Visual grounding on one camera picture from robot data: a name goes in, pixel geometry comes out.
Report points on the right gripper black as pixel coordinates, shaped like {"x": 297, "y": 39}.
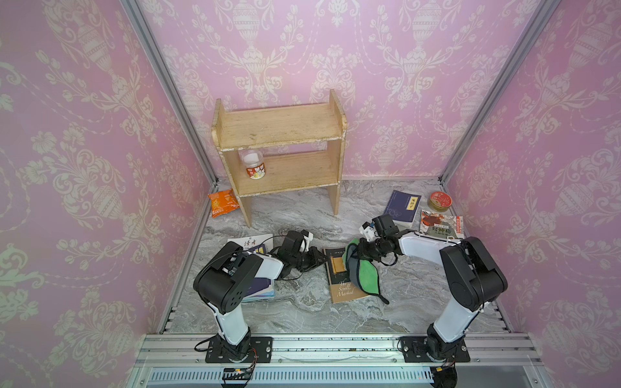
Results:
{"x": 361, "y": 249}

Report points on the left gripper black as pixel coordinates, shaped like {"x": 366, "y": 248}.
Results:
{"x": 314, "y": 256}

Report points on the green cloth with black trim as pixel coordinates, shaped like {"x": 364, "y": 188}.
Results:
{"x": 362, "y": 273}

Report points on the white book blue swirl cover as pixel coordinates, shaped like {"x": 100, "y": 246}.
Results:
{"x": 247, "y": 243}

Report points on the black and tan book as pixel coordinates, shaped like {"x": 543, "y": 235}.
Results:
{"x": 340, "y": 286}

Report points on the dark purple book yellow label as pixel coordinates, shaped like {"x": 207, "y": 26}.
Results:
{"x": 403, "y": 207}

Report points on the dark blue book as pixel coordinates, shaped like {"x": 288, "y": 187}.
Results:
{"x": 259, "y": 285}

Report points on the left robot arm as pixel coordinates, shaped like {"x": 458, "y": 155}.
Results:
{"x": 224, "y": 282}

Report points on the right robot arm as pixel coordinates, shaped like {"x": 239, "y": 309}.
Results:
{"x": 473, "y": 277}

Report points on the red illustrated Chinese book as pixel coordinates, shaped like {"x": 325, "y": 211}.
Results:
{"x": 441, "y": 226}

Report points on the red round tin can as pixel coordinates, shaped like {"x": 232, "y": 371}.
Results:
{"x": 440, "y": 201}

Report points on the orange snack packet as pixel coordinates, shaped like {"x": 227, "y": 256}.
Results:
{"x": 223, "y": 202}

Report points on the white plastic jar red label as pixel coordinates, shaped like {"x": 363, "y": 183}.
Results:
{"x": 253, "y": 162}

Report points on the wooden two-tier shelf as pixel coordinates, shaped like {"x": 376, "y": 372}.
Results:
{"x": 256, "y": 129}

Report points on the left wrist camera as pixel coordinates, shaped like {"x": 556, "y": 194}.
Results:
{"x": 307, "y": 238}

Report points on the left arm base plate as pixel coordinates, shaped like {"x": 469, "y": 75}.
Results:
{"x": 253, "y": 349}

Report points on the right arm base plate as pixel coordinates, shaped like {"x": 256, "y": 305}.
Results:
{"x": 424, "y": 349}

